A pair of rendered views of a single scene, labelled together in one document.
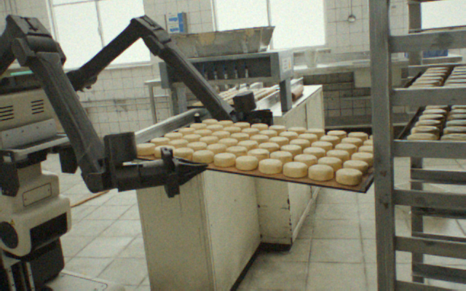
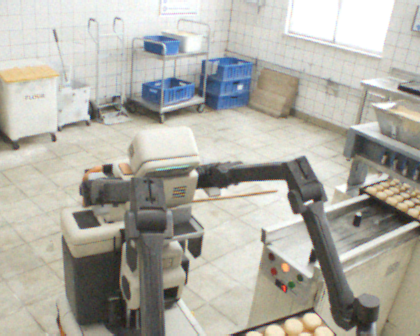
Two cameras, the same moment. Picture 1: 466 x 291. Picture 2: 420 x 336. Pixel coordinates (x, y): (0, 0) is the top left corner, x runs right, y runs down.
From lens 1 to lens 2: 72 cm
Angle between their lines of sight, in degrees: 33
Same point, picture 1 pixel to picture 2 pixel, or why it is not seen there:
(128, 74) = (352, 59)
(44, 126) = (179, 212)
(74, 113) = (150, 312)
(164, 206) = (275, 306)
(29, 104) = (171, 190)
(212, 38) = (417, 129)
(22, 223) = (135, 290)
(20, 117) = not seen: hidden behind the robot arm
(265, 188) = (402, 310)
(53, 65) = (151, 250)
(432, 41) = not seen: outside the picture
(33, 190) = not seen: hidden behind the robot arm
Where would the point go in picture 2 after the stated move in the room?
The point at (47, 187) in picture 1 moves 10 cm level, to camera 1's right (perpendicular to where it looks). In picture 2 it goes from (168, 260) to (190, 270)
